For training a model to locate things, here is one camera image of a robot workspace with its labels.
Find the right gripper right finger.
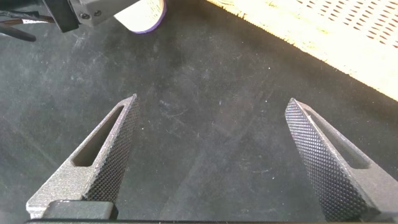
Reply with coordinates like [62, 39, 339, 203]
[284, 98, 398, 222]

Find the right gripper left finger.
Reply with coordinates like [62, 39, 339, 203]
[25, 93, 141, 219]

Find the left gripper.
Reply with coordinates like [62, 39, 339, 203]
[42, 0, 141, 34]

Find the purple trash bag roll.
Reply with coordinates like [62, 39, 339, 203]
[113, 0, 168, 35]

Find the rectangular wicker basket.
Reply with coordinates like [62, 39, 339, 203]
[206, 0, 398, 102]

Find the black table cloth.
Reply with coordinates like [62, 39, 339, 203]
[0, 0, 398, 222]

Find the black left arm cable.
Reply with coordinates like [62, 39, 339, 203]
[0, 9, 56, 43]

